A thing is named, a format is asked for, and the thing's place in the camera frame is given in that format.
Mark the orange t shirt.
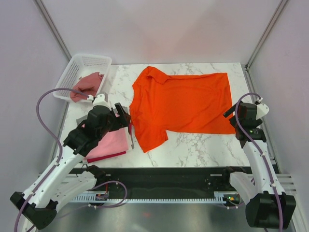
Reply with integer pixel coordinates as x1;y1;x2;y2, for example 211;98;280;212
129;66;235;153

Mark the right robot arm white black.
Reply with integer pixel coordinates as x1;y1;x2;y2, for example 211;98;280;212
221;101;296;231

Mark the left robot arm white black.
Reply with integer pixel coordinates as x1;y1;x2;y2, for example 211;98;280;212
10;102;130;230

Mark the pink folded t shirt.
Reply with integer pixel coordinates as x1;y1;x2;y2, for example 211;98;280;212
83;113;129;160

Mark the white folded t shirt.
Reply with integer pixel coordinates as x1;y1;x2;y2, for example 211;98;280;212
125;127;134;152

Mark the grey folded t shirt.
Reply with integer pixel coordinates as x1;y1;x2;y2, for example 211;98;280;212
76;106;129;124

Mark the dusty pink shirt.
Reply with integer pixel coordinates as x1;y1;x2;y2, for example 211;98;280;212
70;72;104;102

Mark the white plastic basket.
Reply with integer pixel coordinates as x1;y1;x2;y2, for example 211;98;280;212
55;54;112;93

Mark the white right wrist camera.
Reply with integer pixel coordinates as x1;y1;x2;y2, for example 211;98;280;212
255;97;269;120

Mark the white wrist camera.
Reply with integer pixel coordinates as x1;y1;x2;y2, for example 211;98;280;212
92;93;109;107
255;97;269;120

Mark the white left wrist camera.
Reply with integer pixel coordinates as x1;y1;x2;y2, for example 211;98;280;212
92;93;109;107

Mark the aluminium front rail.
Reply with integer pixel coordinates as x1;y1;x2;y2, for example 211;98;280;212
37;173;297;193

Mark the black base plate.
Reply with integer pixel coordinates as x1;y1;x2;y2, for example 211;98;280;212
70;166;251;199

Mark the white slotted cable duct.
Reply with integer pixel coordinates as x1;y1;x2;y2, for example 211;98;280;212
70;191;226;204

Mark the right aluminium frame post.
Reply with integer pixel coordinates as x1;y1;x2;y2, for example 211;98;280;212
244;0;290;72

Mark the aluminium frame post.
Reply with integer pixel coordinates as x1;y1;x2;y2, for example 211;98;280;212
244;0;290;72
33;0;72;61

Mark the left aluminium frame post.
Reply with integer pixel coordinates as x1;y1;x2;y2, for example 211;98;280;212
33;0;72;61

